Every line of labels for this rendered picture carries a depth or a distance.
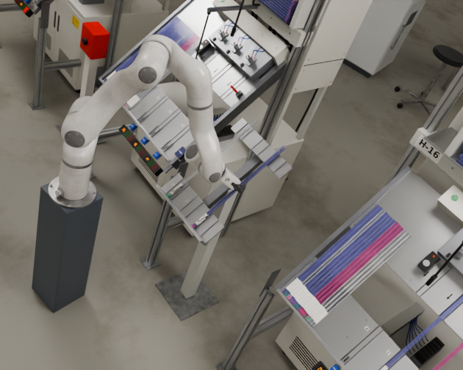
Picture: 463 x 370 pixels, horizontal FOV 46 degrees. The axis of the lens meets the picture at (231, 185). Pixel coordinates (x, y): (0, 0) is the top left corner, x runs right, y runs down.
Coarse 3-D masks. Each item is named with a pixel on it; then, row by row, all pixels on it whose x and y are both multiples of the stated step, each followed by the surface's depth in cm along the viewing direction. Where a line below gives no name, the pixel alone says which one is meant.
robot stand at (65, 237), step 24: (48, 192) 221; (96, 192) 229; (48, 216) 227; (72, 216) 220; (96, 216) 233; (48, 240) 236; (72, 240) 231; (48, 264) 245; (72, 264) 244; (48, 288) 254; (72, 288) 259
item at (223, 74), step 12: (204, 0) 283; (180, 12) 285; (192, 12) 282; (204, 12) 280; (216, 12) 277; (192, 24) 279; (216, 24) 275; (204, 36) 274; (204, 60) 269; (216, 60) 267; (228, 60) 264; (216, 72) 264; (228, 72) 262; (240, 72) 260; (216, 84) 262; (228, 84) 259; (240, 84) 257; (252, 84) 255; (228, 96) 257
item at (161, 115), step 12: (156, 96) 270; (132, 108) 272; (144, 108) 270; (156, 108) 267; (168, 108) 265; (144, 120) 267; (156, 120) 265; (168, 120) 263; (180, 120) 260; (156, 132) 261; (168, 132) 260; (180, 132) 258; (168, 144) 258; (180, 144) 256; (168, 156) 255
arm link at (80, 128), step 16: (144, 48) 179; (160, 48) 180; (144, 64) 173; (160, 64) 176; (112, 80) 186; (128, 80) 180; (144, 80) 176; (96, 96) 190; (112, 96) 188; (128, 96) 188; (80, 112) 191; (96, 112) 191; (112, 112) 193; (64, 128) 193; (80, 128) 192; (96, 128) 194; (80, 144) 195
